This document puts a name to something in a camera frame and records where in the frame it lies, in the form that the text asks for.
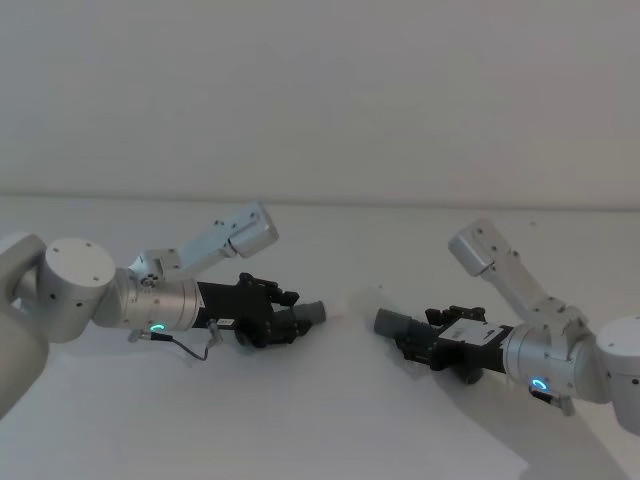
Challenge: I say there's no thin dark wrist cable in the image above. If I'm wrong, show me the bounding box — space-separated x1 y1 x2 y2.
126 318 224 365
529 389 577 417

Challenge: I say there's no thin dark right wrist cable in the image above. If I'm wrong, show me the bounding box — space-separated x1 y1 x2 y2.
529 389 577 417

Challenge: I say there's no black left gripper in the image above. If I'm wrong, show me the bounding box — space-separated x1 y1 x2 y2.
196 272 329 351

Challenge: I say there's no white table cloth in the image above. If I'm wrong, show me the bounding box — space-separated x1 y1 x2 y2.
0 192 640 480

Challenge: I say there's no thin dark left wrist cable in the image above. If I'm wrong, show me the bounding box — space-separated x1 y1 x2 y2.
126 318 224 365

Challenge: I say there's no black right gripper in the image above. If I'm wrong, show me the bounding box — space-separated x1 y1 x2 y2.
373 304 515 385

